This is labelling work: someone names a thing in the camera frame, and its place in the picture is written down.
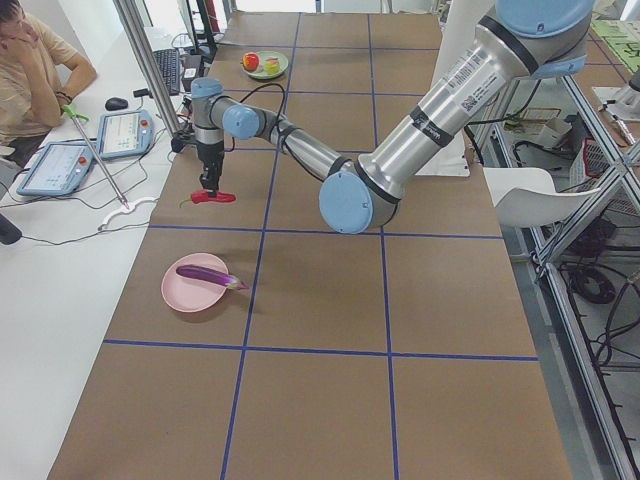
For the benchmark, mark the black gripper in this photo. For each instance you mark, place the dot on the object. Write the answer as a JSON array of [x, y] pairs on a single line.
[[210, 154]]

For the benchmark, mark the red chili pepper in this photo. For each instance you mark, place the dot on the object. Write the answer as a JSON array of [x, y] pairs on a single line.
[[207, 196]]

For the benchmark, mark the purple eggplant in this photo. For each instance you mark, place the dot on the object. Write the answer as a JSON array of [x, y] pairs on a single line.
[[210, 275]]

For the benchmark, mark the red orange peach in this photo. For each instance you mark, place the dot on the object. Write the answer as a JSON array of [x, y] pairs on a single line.
[[250, 61]]

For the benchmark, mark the yellow red peach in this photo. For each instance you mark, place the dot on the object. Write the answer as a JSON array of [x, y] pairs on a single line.
[[271, 66]]

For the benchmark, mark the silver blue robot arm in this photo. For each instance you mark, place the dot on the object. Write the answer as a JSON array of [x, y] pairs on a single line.
[[513, 39]]

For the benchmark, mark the far teach pendant tablet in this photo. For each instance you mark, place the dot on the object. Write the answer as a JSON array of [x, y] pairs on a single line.
[[124, 134]]

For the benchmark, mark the teach pendant tablet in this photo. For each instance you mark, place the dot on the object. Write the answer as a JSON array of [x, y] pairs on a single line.
[[124, 134], [58, 170]]

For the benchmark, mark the green plate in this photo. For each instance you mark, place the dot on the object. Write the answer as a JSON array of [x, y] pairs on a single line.
[[259, 74]]

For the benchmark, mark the pink plate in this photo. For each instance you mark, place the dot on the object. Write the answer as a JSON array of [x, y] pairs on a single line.
[[191, 295]]

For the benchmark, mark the black computer mouse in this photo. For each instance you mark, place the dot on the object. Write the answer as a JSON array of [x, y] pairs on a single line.
[[116, 103]]

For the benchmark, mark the black keyboard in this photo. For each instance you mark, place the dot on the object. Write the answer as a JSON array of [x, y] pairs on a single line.
[[168, 62]]

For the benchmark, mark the near teach pendant tablet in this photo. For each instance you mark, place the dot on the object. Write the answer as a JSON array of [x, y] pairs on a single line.
[[58, 170]]

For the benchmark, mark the reacher grabber stick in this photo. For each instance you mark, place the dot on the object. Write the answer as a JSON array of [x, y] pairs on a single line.
[[126, 206]]

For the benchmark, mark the seated person beige shirt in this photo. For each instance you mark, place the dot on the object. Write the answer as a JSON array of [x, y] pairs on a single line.
[[41, 73]]

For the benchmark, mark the white chair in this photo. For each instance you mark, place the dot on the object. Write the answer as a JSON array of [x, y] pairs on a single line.
[[527, 197]]

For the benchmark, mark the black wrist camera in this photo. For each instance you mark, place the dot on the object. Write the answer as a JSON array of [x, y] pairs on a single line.
[[179, 142]]

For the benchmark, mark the aluminium frame post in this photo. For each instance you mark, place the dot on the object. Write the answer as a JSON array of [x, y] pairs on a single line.
[[132, 23]]

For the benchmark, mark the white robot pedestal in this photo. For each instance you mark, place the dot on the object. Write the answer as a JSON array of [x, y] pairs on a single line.
[[457, 38]]

